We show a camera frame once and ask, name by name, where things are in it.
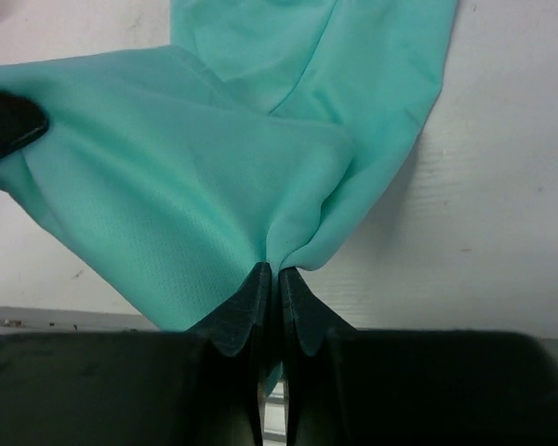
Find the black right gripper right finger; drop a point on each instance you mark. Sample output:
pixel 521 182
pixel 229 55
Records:
pixel 349 386

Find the teal t-shirt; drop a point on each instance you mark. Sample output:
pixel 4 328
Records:
pixel 264 132

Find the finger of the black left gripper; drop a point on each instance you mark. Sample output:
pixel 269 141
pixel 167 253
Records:
pixel 22 122

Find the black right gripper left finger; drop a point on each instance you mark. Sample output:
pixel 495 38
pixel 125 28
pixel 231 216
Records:
pixel 199 387

